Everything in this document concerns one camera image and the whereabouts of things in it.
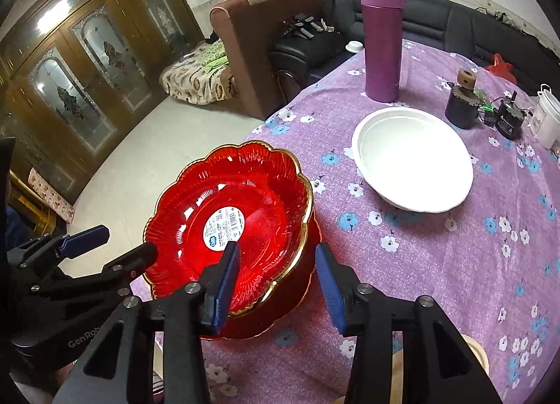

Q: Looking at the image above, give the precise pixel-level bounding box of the black leather sofa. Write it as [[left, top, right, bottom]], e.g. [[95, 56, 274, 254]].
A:
[[268, 0, 560, 96]]

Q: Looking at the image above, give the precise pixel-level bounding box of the red plastic bag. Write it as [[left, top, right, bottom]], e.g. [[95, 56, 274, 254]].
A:
[[483, 53, 519, 85]]

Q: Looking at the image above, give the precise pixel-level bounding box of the green cloth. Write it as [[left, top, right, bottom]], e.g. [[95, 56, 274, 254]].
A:
[[203, 39, 230, 72]]

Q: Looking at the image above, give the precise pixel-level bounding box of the black power adapter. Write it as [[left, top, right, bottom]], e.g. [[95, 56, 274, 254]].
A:
[[492, 90, 530, 141]]

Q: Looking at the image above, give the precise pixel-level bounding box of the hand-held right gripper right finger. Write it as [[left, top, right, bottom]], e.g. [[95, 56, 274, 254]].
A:
[[315, 242, 504, 404]]

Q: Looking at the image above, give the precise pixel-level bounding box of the purple thermos bottle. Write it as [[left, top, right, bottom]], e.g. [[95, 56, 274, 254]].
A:
[[359, 0, 405, 103]]

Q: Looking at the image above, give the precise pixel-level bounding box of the green wrapper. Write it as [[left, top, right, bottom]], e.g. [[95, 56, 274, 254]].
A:
[[476, 88, 497, 118]]

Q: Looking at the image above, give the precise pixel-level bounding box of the printed blanket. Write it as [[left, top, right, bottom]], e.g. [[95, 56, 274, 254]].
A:
[[160, 43, 239, 105]]

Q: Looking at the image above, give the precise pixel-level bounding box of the red gold-rimmed plate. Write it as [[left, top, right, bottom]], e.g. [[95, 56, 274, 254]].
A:
[[142, 139, 315, 317]]

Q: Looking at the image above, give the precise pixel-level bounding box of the brown armchair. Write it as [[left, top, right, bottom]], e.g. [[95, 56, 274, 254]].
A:
[[209, 0, 329, 121]]

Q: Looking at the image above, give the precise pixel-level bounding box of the black jar with wooden stopper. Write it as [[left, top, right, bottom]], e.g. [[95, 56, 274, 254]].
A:
[[445, 68, 481, 130]]

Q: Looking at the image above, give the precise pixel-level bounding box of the white plastic jar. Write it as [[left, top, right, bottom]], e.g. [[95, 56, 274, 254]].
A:
[[534, 84, 560, 150]]

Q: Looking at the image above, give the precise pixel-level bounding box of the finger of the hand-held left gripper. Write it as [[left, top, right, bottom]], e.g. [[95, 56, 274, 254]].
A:
[[30, 243, 159, 300], [9, 224, 111, 273]]

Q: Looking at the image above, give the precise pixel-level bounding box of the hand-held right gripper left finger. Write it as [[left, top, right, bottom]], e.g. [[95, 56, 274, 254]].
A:
[[52, 241, 242, 404]]

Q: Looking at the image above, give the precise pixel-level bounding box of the patterned box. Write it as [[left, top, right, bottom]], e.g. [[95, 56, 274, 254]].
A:
[[27, 168, 76, 224]]

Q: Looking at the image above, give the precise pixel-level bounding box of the wooden glass-door cabinet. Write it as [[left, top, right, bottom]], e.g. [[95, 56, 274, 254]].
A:
[[0, 0, 206, 212]]

